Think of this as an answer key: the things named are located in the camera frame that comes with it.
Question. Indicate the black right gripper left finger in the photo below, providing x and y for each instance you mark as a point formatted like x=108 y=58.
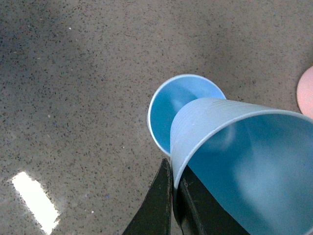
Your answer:
x=155 y=213

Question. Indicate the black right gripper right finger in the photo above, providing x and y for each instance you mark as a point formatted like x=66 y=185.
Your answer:
x=199 y=213

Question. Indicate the blue cup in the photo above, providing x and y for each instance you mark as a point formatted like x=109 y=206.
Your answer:
x=256 y=161
x=170 y=97

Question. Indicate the pink bowl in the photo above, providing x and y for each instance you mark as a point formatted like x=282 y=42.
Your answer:
x=304 y=93

